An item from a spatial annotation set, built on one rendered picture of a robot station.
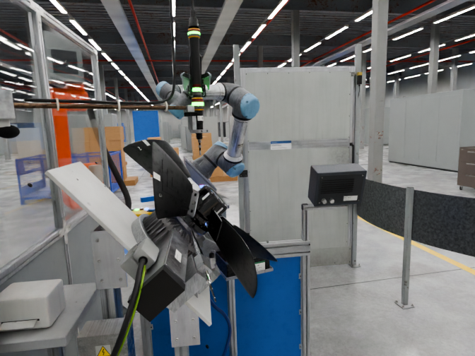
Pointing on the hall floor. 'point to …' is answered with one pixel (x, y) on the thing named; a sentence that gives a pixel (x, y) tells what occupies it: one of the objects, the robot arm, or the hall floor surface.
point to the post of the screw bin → (232, 316)
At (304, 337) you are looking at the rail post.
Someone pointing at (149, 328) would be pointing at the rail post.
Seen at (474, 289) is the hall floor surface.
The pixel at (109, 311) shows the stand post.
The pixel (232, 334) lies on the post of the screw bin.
